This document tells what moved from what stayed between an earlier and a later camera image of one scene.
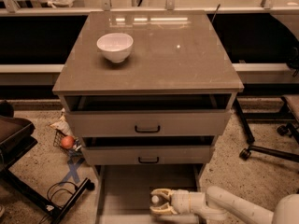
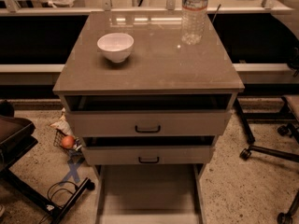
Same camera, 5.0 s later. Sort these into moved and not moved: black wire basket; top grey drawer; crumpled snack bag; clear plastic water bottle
Moved: clear plastic water bottle
Not moved: top grey drawer; crumpled snack bag; black wire basket
